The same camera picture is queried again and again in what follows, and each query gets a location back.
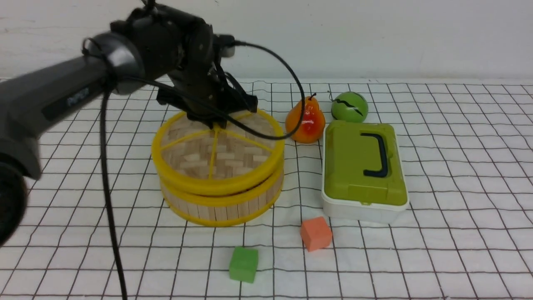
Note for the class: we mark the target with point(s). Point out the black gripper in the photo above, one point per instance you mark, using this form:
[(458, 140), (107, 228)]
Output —
[(168, 41)]

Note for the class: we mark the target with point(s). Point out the yellow bamboo steamer lid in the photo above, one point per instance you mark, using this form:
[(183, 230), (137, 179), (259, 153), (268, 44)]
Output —
[(191, 157)]

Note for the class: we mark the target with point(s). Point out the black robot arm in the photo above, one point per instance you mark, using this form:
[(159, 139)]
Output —
[(33, 103)]

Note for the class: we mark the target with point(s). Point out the bamboo steamer basket yellow rim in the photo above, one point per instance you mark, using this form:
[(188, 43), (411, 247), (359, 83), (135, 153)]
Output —
[(225, 211)]

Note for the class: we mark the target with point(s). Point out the orange red toy pear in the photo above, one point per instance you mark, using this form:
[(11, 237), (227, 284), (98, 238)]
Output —
[(313, 123)]

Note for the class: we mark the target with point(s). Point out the green toy watermelon ball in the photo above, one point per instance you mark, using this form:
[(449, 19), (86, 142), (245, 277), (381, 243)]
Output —
[(350, 106)]

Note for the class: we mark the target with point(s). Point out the green foam cube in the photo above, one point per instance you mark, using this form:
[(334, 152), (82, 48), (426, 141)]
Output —
[(243, 264)]

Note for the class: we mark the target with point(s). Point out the orange foam cube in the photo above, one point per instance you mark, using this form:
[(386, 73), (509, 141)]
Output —
[(316, 234)]

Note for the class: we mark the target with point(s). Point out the green white lunch box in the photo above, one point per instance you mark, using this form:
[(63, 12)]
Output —
[(362, 177)]

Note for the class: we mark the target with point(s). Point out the white black grid tablecloth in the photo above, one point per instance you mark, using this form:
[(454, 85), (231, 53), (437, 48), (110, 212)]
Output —
[(467, 157)]

